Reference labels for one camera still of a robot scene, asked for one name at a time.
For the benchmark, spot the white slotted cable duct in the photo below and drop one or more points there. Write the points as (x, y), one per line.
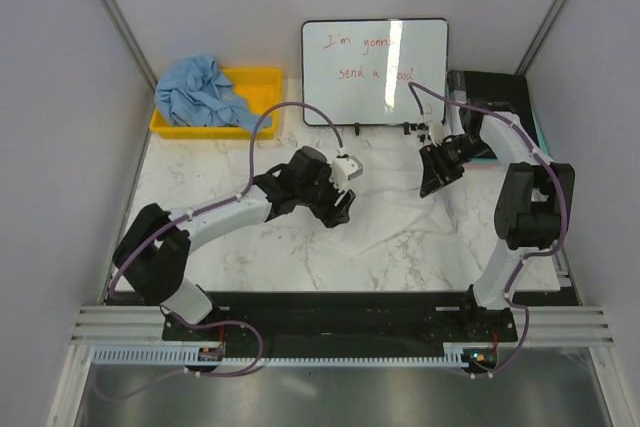
(192, 356)

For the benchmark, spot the whiteboard with red writing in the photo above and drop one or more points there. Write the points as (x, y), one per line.
(357, 71)

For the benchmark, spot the white long sleeve shirt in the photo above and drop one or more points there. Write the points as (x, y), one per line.
(387, 204)

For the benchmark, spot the blue long sleeve shirt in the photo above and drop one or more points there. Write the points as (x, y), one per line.
(193, 92)

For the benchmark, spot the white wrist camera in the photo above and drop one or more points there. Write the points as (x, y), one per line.
(345, 169)
(435, 131)

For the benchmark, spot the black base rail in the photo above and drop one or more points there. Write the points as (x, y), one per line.
(406, 320)

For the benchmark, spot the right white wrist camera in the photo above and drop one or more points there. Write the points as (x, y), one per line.
(435, 131)

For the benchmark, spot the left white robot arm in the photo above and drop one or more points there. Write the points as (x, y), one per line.
(153, 254)

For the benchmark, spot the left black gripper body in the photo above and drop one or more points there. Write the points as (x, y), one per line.
(322, 196)

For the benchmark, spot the yellow plastic bin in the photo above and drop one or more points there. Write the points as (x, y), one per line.
(260, 87)

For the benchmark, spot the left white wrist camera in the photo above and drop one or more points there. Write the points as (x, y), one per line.
(345, 169)

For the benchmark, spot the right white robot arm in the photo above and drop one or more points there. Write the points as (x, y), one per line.
(532, 212)

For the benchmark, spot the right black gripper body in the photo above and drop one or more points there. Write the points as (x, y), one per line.
(453, 156)

